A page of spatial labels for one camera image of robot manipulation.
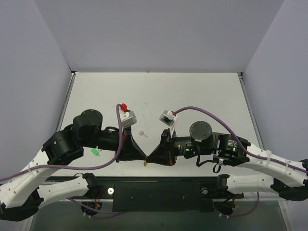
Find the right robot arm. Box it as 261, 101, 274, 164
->
145, 121, 308, 201

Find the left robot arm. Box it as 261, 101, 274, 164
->
0, 104, 146, 221

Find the loose silver key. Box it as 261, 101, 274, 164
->
139, 131, 148, 138

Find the green key tag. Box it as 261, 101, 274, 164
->
91, 149, 100, 156

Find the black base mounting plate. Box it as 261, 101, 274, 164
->
48, 176, 265, 214

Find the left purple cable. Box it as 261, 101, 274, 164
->
0, 103, 128, 183

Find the purple cable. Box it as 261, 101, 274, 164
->
0, 103, 128, 183
172, 107, 308, 174

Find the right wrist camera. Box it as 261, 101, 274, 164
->
159, 110, 178, 138

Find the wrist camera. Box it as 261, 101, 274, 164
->
159, 110, 178, 138
120, 110, 137, 128

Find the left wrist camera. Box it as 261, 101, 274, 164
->
120, 110, 137, 128

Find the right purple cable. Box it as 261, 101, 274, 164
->
172, 107, 308, 174

